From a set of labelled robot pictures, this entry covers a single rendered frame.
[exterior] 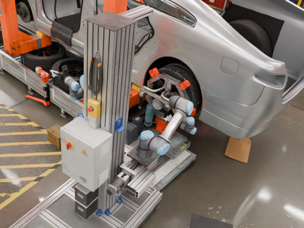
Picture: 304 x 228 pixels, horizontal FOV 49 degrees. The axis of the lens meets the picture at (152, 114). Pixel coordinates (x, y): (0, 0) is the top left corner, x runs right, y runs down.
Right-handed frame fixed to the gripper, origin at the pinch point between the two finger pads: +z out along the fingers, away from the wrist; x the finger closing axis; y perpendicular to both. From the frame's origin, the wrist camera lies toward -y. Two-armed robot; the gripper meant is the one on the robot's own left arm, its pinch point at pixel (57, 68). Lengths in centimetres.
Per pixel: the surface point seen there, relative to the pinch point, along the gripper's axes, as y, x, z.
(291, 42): -42, 287, -88
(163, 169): 104, 99, -83
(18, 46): 52, 41, 174
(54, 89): 80, 53, 91
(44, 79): 69, 45, 102
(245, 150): 94, 220, -117
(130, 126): 72, 84, -30
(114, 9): -62, 43, -18
